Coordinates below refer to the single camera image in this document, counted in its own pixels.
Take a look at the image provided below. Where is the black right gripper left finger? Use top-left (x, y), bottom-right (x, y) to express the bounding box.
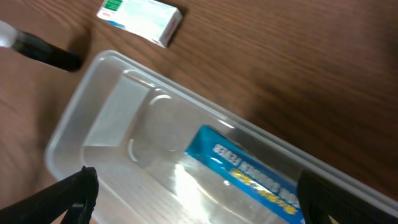
top-left (1, 166), bottom-right (99, 224)

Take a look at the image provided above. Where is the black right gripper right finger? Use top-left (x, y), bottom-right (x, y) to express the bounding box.
top-left (297, 171), bottom-right (397, 224)

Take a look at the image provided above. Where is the blue white medicine box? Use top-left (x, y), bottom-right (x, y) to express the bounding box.
top-left (186, 125), bottom-right (305, 223)

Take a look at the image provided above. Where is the white green toothpaste box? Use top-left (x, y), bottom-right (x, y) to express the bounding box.
top-left (97, 0), bottom-right (183, 48)

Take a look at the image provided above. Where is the clear plastic container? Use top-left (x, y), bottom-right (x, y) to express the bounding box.
top-left (45, 50), bottom-right (397, 223)

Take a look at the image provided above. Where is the dark brown medicine bottle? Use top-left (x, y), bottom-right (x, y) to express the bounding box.
top-left (1, 21), bottom-right (82, 72)

